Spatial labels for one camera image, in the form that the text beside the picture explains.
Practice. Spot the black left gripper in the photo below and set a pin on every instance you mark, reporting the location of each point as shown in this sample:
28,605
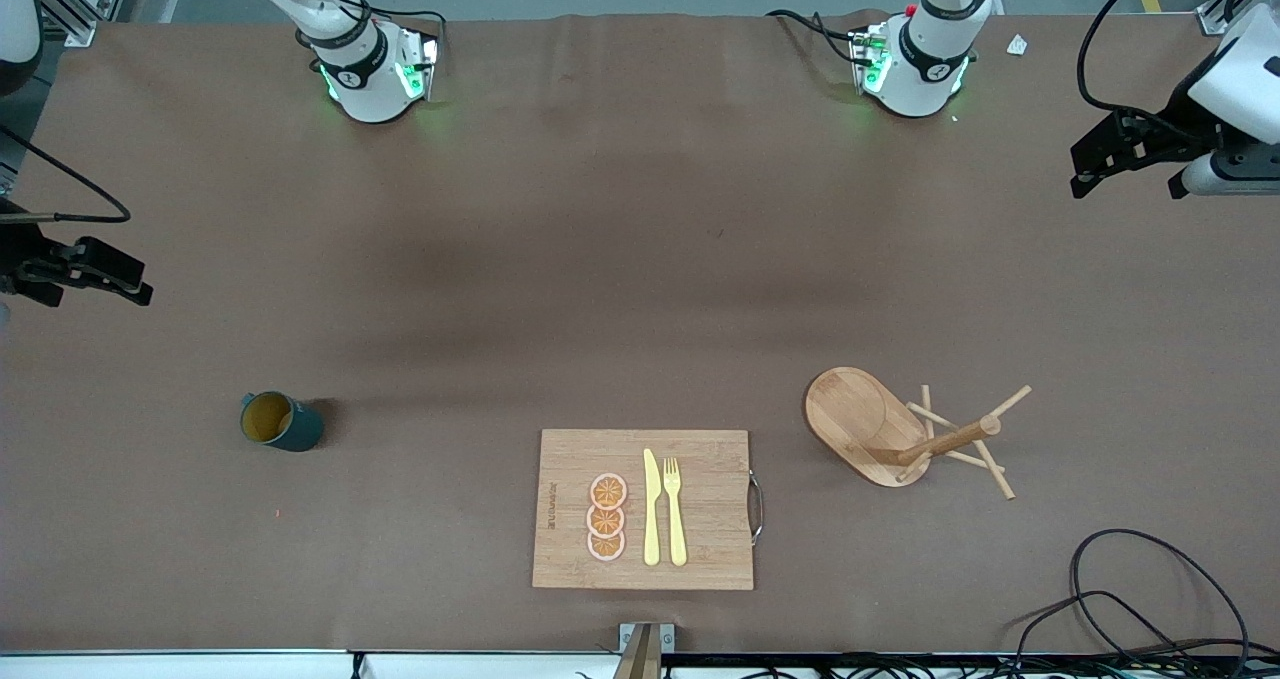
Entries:
1176,119

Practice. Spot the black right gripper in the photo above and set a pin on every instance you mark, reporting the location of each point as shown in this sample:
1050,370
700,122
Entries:
22,259

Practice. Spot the teal cup with yellow inside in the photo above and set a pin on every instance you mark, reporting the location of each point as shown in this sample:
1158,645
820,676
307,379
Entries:
300,429

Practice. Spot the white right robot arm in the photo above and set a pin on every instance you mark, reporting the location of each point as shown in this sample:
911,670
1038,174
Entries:
365,79

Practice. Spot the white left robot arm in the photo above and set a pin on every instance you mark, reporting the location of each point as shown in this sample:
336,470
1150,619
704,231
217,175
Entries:
925,69

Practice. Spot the white paper scrap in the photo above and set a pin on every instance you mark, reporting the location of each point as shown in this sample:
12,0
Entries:
1017,45

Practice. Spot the wooden mug tree stand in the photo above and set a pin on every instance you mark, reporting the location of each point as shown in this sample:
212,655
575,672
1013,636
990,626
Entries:
850,414

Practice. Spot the yellow plastic fork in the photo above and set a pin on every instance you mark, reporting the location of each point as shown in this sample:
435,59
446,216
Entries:
675,519

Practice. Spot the toy orange slice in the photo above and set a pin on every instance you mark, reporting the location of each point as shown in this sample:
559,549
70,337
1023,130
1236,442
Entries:
607,491

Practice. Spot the yellow plastic knife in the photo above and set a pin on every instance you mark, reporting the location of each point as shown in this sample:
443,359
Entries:
651,509

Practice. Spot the white table edge rail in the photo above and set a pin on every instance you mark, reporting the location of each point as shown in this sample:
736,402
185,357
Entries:
200,665

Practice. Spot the metal table edge bracket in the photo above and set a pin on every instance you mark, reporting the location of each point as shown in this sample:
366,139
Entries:
667,637

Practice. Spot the brown post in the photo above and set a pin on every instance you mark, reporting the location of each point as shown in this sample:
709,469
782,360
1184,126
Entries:
640,659

